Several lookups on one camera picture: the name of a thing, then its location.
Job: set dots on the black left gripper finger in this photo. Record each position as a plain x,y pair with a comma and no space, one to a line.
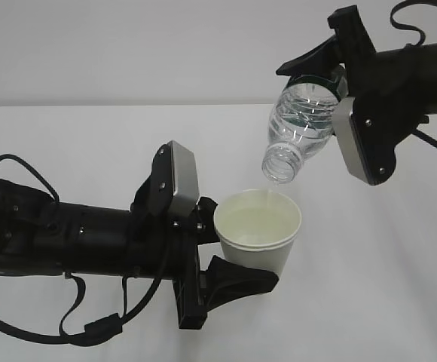
225,282
204,212

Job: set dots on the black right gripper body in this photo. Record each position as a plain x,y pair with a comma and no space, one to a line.
378,82

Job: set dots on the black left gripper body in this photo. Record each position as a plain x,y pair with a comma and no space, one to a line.
178,260

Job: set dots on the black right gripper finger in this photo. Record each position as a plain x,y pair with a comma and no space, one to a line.
321,60

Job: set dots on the white paper cup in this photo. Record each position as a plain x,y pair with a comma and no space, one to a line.
257,228

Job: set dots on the clear water bottle green label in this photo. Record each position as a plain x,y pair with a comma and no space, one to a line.
300,124

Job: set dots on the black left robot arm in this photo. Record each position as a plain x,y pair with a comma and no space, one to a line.
39,236

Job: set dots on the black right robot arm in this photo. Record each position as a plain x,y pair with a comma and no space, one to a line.
424,58

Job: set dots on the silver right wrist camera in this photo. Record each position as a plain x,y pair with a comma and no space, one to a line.
365,156

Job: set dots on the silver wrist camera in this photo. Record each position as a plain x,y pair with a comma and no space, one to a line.
171,189
365,156

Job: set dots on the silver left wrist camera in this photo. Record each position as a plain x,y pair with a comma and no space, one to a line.
171,189

